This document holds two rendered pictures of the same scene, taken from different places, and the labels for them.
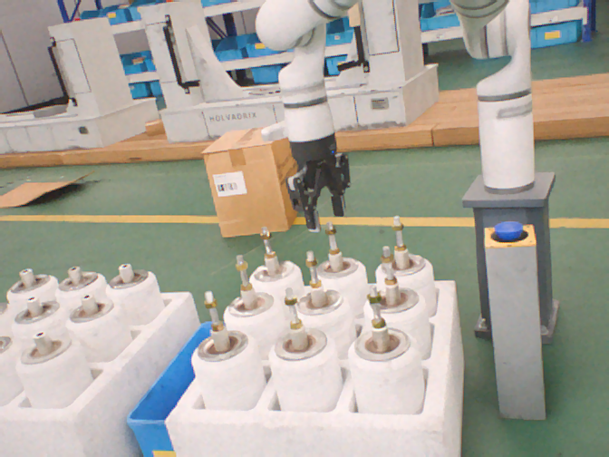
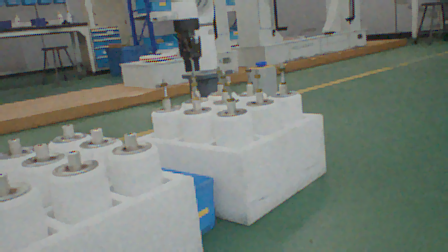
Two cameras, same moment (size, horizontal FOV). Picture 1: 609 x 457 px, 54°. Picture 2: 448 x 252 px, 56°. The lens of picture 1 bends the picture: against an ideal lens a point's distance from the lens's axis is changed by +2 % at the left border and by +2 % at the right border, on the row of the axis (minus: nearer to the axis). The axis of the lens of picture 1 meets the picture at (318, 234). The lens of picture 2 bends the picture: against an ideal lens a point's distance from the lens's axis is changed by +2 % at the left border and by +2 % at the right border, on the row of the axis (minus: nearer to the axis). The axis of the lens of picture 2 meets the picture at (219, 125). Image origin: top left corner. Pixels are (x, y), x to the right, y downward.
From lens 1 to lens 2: 119 cm
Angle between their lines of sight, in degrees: 64
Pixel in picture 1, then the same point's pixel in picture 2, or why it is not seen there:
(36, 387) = (153, 168)
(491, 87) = (204, 19)
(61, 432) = (186, 191)
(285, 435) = (284, 139)
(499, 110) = (208, 30)
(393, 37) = not seen: outside the picture
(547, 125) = (74, 109)
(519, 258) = (272, 72)
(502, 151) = (211, 50)
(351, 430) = (302, 125)
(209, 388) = (246, 130)
